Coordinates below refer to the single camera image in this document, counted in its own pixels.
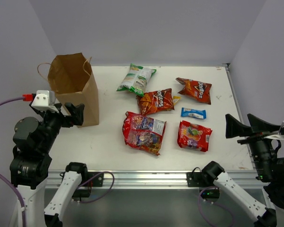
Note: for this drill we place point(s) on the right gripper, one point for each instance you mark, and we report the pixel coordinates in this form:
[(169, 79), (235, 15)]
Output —
[(235, 128)]

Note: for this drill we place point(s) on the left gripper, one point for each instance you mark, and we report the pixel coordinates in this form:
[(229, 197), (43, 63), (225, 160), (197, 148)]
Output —
[(62, 116)]

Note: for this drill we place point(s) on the brown paper bag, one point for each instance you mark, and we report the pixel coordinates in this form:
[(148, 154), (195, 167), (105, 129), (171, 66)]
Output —
[(72, 80)]

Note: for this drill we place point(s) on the red fruit candy bag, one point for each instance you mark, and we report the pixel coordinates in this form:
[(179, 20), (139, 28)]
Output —
[(193, 136)]

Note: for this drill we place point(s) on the red Doritos chip bag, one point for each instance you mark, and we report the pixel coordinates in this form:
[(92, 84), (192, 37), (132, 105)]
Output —
[(197, 90), (155, 101)]

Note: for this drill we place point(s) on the blue snack bar wrapper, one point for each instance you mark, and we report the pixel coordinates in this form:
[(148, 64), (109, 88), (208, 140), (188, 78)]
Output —
[(198, 114)]

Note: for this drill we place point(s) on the red cookie snack bag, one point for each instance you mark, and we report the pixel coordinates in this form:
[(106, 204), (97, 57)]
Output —
[(143, 133)]

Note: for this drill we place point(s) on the green snack bag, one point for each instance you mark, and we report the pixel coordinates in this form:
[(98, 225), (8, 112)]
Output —
[(136, 79)]

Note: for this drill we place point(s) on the yellow snack bar wrapper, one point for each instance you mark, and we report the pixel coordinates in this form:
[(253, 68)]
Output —
[(176, 99)]

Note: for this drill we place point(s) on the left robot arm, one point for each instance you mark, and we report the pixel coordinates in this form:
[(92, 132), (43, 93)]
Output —
[(30, 166)]

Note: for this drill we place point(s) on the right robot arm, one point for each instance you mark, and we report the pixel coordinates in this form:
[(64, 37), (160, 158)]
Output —
[(262, 202)]

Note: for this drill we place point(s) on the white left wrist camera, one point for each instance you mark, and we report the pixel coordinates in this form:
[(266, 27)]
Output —
[(44, 101)]

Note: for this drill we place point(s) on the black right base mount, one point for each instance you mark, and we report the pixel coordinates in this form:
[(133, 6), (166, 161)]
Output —
[(195, 179)]

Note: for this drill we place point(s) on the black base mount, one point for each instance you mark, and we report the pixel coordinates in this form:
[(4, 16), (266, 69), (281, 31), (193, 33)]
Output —
[(90, 180), (195, 179)]

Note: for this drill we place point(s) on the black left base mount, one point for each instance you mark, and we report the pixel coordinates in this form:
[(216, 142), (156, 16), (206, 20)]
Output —
[(90, 180)]

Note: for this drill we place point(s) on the aluminium front rail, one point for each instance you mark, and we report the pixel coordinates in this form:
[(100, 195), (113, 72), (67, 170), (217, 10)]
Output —
[(170, 179)]

